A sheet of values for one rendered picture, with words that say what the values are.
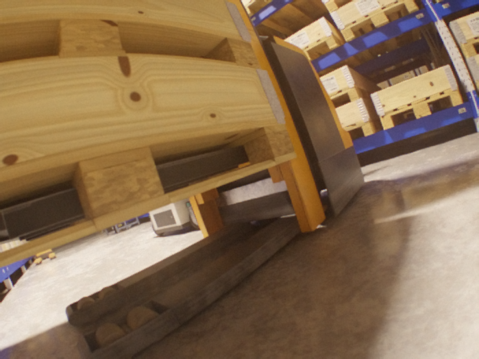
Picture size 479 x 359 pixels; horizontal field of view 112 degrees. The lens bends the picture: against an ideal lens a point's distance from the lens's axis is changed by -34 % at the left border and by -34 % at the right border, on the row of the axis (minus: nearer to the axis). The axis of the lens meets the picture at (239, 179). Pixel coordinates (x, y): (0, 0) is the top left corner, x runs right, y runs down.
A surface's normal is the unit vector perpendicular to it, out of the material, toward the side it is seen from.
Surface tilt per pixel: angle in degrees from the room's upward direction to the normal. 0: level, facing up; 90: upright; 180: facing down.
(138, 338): 90
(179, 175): 90
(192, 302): 90
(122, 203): 90
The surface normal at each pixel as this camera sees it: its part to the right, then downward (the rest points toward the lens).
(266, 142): -0.65, 0.25
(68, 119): 0.68, -0.23
